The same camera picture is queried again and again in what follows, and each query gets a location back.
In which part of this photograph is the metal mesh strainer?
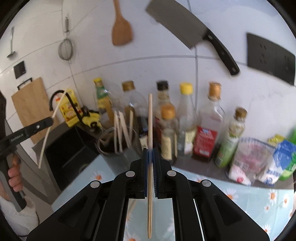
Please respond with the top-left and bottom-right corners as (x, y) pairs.
(58, 16), (74, 61)

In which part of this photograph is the small orange cap bottle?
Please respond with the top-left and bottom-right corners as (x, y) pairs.
(161, 104), (178, 164)

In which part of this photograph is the black kitchen sink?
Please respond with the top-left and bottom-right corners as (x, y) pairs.
(43, 124), (101, 191)

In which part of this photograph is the yellow cap clear bottle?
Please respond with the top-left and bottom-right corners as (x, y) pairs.
(177, 82), (197, 155)

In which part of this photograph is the dark cylindrical utensil holder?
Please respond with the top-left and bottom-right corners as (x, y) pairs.
(96, 127), (142, 176)

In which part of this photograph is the black wall socket panel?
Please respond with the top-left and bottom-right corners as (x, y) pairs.
(247, 33), (295, 85)

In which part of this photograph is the blue white sugar bag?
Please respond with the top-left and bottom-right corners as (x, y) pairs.
(257, 140), (295, 185)

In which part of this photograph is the floral light blue tablecloth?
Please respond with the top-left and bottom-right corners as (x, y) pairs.
(51, 153), (296, 241)

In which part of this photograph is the large oil jug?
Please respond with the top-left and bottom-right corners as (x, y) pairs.
(100, 80), (125, 129)

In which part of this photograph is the yellow detergent bottle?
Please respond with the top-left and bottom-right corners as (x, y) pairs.
(59, 89), (83, 127)

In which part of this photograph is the green label sauce bottle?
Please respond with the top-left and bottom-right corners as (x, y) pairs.
(93, 78), (114, 129)

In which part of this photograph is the steel cleaver black handle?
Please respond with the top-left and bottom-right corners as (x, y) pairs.
(146, 0), (240, 75)

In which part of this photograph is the pink white salt bag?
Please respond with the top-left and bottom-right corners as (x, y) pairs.
(228, 137), (275, 186)

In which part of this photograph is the gold cap red label bottle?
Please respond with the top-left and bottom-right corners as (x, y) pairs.
(193, 82), (225, 162)

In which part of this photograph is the black cap sauce bottle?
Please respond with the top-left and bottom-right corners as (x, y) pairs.
(154, 80), (171, 147)

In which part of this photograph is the green label oil bottle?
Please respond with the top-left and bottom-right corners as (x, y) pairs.
(215, 107), (247, 168)

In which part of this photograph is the clear jug gold cap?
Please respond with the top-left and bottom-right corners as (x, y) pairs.
(121, 80), (148, 138)

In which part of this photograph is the wooden spatula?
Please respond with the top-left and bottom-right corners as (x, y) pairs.
(112, 0), (133, 46)

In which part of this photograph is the person left hand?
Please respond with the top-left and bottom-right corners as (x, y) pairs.
(8, 154), (23, 192)

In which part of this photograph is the wooden cutting board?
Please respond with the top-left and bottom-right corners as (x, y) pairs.
(10, 77), (60, 145)

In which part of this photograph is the wooden chopstick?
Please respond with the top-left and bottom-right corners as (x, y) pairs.
(129, 109), (133, 143)
(147, 93), (154, 239)
(114, 111), (123, 153)
(119, 111), (132, 148)
(38, 84), (71, 169)
(113, 111), (117, 153)

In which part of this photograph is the hanging metal ladle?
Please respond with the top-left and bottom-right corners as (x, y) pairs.
(7, 26), (15, 59)

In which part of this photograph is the small black wall switch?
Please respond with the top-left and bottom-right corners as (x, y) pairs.
(14, 61), (26, 79)

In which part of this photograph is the black kitchen faucet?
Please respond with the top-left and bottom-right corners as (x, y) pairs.
(49, 89), (84, 127)

